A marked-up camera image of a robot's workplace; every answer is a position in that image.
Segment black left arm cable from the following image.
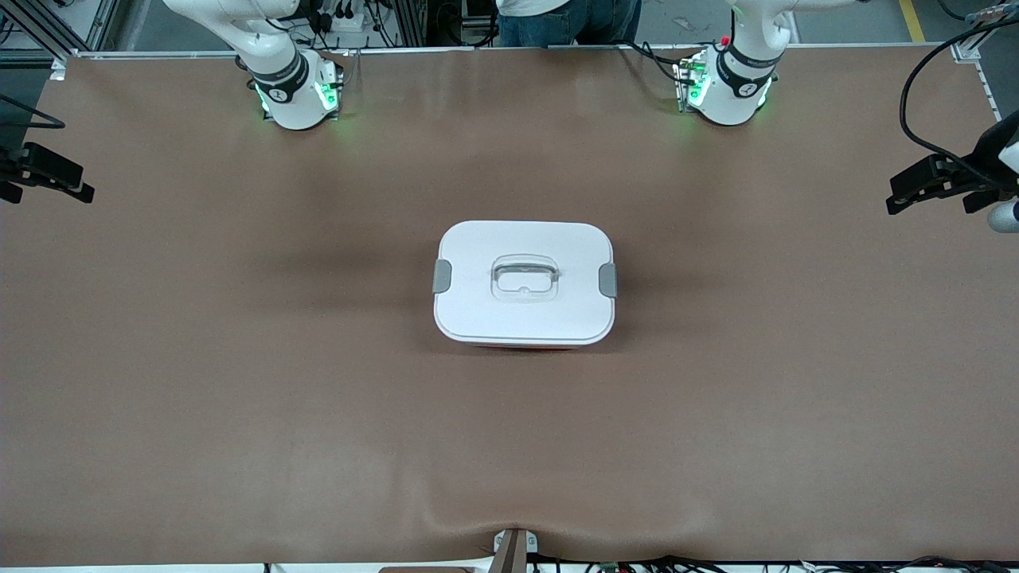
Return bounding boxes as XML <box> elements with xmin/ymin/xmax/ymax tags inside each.
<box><xmin>900</xmin><ymin>14</ymin><xmax>1019</xmax><ymax>172</ymax></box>

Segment black base cable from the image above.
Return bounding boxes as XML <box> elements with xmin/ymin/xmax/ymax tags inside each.
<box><xmin>613</xmin><ymin>38</ymin><xmax>687</xmax><ymax>87</ymax></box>

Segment white box lid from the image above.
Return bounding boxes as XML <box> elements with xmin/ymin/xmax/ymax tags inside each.
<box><xmin>432</xmin><ymin>220</ymin><xmax>618</xmax><ymax>349</ymax></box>

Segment person in blue jeans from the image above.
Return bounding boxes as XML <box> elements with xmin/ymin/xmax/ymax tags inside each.
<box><xmin>496</xmin><ymin>0</ymin><xmax>643</xmax><ymax>49</ymax></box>

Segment brown table mat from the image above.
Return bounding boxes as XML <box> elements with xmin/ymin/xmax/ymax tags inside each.
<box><xmin>0</xmin><ymin>44</ymin><xmax>1019</xmax><ymax>567</ymax></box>

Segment silver table edge rail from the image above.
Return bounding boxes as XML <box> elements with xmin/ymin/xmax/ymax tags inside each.
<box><xmin>52</xmin><ymin>41</ymin><xmax>982</xmax><ymax>66</ymax></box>

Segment aluminium frame strut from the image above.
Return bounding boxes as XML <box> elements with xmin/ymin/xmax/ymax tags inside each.
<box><xmin>0</xmin><ymin>0</ymin><xmax>120</xmax><ymax>64</ymax></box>

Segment aluminium frame corner post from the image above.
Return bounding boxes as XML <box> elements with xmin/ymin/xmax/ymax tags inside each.
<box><xmin>951</xmin><ymin>0</ymin><xmax>1019</xmax><ymax>120</ymax></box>

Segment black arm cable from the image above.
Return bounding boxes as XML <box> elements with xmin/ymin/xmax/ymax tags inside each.
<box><xmin>900</xmin><ymin>14</ymin><xmax>1019</xmax><ymax>172</ymax></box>
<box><xmin>0</xmin><ymin>94</ymin><xmax>66</xmax><ymax>131</ymax></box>

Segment aluminium camera mount profile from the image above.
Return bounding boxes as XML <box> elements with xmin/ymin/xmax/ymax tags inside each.
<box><xmin>490</xmin><ymin>528</ymin><xmax>538</xmax><ymax>573</ymax></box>

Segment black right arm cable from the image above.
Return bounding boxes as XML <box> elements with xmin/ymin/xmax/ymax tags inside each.
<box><xmin>0</xmin><ymin>94</ymin><xmax>66</xmax><ymax>131</ymax></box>

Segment white power strip with plugs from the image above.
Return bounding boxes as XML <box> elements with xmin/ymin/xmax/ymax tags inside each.
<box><xmin>321</xmin><ymin>4</ymin><xmax>369</xmax><ymax>34</ymax></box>

